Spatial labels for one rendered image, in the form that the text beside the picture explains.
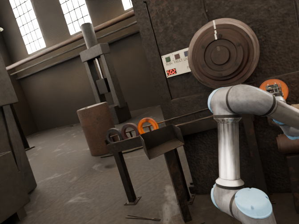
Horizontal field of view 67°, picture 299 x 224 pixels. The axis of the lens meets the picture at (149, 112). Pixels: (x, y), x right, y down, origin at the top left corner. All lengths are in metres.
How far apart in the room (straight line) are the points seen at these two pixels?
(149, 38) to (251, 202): 3.95
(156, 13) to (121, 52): 7.02
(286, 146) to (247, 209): 0.77
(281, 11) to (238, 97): 1.02
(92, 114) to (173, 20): 2.60
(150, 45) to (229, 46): 3.08
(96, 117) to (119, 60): 5.16
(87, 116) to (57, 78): 7.03
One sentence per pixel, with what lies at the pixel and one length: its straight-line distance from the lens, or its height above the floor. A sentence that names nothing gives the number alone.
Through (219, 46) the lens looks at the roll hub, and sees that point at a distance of 1.58.
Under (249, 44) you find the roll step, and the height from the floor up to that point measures 1.13.
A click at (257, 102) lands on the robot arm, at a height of 0.91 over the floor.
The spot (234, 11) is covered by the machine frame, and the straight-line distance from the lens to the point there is 1.84.
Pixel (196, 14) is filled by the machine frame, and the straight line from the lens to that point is 1.87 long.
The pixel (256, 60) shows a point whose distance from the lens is 1.67.
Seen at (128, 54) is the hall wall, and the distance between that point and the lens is 8.79.
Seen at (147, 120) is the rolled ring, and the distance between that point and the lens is 1.93.
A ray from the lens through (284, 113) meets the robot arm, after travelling 1.01.
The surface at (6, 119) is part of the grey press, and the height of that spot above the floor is 1.08.
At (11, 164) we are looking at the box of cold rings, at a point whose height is 0.60.
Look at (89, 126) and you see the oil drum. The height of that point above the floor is 0.56.
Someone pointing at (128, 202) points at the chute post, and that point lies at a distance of 2.37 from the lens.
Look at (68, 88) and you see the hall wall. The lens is 10.71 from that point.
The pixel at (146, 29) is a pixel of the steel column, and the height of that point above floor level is 1.98.
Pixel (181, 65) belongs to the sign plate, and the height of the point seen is 1.13.
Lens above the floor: 1.11
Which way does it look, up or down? 9 degrees down
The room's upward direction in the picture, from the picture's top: 16 degrees counter-clockwise
